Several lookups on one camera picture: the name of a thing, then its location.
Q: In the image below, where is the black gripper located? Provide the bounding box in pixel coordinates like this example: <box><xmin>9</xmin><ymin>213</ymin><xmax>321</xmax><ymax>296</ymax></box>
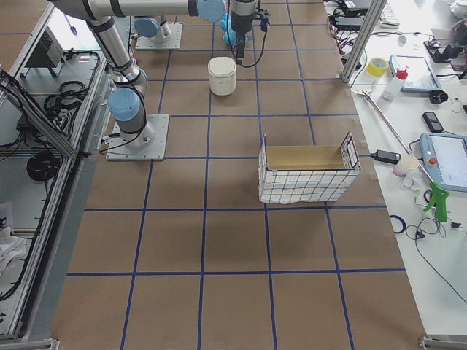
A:
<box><xmin>231</xmin><ymin>0</ymin><xmax>271</xmax><ymax>64</ymax></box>

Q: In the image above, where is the white trash can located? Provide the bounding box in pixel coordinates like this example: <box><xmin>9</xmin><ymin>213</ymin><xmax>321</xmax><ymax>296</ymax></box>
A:
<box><xmin>207</xmin><ymin>56</ymin><xmax>236</xmax><ymax>96</ymax></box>

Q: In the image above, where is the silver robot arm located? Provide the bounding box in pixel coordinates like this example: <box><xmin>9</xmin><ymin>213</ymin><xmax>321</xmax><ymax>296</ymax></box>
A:
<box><xmin>134</xmin><ymin>15</ymin><xmax>171</xmax><ymax>44</ymax></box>
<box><xmin>52</xmin><ymin>1</ymin><xmax>271</xmax><ymax>151</ymax></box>

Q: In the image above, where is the blue teddy bear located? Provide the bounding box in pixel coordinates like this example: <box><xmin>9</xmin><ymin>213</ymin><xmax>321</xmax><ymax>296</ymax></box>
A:
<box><xmin>219</xmin><ymin>12</ymin><xmax>236</xmax><ymax>48</ymax></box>

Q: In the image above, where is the yellow tape roll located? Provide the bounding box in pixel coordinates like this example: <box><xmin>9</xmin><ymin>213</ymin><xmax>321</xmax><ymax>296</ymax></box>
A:
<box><xmin>366</xmin><ymin>58</ymin><xmax>389</xmax><ymax>77</ymax></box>

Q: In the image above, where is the grid-patterned cardboard box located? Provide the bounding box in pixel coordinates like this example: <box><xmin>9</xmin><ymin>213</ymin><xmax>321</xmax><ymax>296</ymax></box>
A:
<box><xmin>258</xmin><ymin>132</ymin><xmax>361</xmax><ymax>204</ymax></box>

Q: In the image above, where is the white squeeze bottle red cap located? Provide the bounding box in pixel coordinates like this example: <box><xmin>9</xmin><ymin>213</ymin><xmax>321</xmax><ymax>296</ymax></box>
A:
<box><xmin>382</xmin><ymin>66</ymin><xmax>408</xmax><ymax>101</ymax></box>

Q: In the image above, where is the black power adapter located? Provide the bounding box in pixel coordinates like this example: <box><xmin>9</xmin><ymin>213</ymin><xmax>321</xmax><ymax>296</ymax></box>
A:
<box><xmin>371</xmin><ymin>149</ymin><xmax>401</xmax><ymax>165</ymax></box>

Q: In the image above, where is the grey control box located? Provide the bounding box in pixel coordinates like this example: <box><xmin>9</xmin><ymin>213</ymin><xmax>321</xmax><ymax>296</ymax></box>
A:
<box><xmin>25</xmin><ymin>26</ymin><xmax>64</xmax><ymax>77</ymax></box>

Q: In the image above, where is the black tape roll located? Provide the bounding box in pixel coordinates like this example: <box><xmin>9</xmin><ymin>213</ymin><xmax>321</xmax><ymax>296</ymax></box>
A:
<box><xmin>429</xmin><ymin>89</ymin><xmax>449</xmax><ymax>105</ymax></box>

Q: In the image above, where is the white purple cup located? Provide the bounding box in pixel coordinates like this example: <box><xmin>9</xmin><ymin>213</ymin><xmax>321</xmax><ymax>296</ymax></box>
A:
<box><xmin>393</xmin><ymin>154</ymin><xmax>419</xmax><ymax>177</ymax></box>

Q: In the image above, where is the black phone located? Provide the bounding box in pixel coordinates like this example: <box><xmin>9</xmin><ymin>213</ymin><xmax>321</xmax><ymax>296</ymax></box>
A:
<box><xmin>422</xmin><ymin>112</ymin><xmax>444</xmax><ymax>133</ymax></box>

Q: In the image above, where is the teach pendant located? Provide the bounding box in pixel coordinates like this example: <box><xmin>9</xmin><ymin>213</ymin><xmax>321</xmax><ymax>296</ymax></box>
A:
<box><xmin>420</xmin><ymin>133</ymin><xmax>466</xmax><ymax>192</ymax></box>

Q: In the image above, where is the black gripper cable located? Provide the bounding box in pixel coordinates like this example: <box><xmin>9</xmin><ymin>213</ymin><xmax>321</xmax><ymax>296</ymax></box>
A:
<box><xmin>240</xmin><ymin>21</ymin><xmax>270</xmax><ymax>69</ymax></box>

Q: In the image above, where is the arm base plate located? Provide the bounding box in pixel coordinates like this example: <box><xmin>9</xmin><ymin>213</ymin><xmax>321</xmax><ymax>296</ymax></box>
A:
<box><xmin>136</xmin><ymin>22</ymin><xmax>183</xmax><ymax>51</ymax></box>
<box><xmin>106</xmin><ymin>114</ymin><xmax>169</xmax><ymax>161</ymax></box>

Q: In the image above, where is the aluminium frame post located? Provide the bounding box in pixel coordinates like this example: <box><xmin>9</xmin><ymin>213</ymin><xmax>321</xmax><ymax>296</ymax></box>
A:
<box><xmin>341</xmin><ymin>0</ymin><xmax>387</xmax><ymax>82</ymax></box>

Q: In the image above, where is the black coiled cable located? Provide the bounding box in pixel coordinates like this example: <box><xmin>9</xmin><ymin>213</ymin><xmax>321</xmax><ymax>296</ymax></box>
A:
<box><xmin>26</xmin><ymin>151</ymin><xmax>55</xmax><ymax>182</ymax></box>

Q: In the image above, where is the blue tape ring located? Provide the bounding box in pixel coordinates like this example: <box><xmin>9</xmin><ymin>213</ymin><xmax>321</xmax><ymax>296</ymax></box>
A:
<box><xmin>389</xmin><ymin>214</ymin><xmax>407</xmax><ymax>236</ymax></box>

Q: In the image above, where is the green handled grabber tool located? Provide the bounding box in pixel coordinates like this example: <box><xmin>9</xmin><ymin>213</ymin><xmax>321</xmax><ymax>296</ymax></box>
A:
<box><xmin>361</xmin><ymin>90</ymin><xmax>449</xmax><ymax>222</ymax></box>

